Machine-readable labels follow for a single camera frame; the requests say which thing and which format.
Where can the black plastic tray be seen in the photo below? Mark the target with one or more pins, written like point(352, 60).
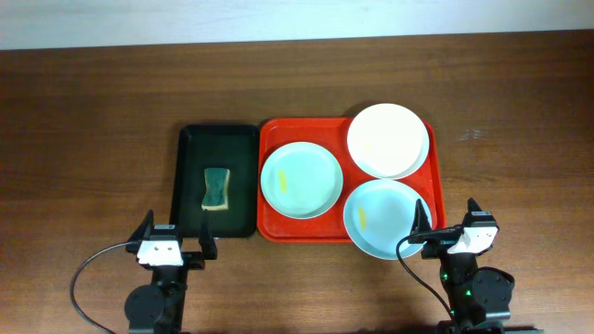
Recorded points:
point(234, 147)

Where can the pale green plate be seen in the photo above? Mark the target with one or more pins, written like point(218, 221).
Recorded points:
point(301, 180)

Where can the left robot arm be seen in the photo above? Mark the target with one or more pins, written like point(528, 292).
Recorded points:
point(158, 307)

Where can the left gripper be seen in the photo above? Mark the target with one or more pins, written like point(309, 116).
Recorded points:
point(196, 261)

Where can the light blue plate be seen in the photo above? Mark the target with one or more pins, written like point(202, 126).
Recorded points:
point(378, 215)

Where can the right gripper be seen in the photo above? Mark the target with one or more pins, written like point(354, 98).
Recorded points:
point(421, 232)

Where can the green and yellow sponge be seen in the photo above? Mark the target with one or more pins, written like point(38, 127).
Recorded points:
point(216, 189)

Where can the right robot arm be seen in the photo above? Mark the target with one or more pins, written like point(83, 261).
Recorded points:
point(478, 298)

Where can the white plate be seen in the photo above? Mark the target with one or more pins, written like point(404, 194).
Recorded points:
point(388, 141)

